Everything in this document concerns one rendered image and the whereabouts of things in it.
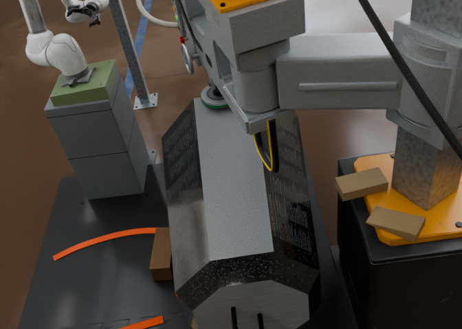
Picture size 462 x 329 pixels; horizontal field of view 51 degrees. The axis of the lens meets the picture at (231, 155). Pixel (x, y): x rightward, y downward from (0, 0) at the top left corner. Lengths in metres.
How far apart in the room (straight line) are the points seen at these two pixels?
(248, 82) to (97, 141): 1.61
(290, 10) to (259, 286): 1.02
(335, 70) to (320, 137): 1.95
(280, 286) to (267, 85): 0.77
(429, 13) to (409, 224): 0.80
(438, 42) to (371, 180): 0.74
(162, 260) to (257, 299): 0.98
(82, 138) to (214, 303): 1.57
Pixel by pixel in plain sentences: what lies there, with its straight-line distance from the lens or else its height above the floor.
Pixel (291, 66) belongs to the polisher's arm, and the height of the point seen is 1.45.
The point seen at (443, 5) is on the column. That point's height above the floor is 1.64.
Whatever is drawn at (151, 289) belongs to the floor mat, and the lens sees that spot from 2.92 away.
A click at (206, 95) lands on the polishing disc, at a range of 2.63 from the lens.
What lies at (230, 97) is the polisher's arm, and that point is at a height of 1.23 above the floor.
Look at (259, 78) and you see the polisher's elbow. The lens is 1.74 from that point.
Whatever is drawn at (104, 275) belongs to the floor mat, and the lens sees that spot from 3.08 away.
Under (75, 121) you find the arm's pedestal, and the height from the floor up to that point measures 0.69.
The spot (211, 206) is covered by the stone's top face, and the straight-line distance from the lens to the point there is 2.10.
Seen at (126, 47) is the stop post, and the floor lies 0.56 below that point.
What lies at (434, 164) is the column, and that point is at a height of 1.04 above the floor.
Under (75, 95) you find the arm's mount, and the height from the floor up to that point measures 0.86.
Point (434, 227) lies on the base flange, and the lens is 2.08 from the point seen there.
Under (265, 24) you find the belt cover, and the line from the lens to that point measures 1.56.
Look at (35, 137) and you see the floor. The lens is 4.38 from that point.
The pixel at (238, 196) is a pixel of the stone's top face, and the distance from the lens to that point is 2.11.
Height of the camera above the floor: 2.35
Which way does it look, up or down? 41 degrees down
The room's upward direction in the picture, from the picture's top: 11 degrees counter-clockwise
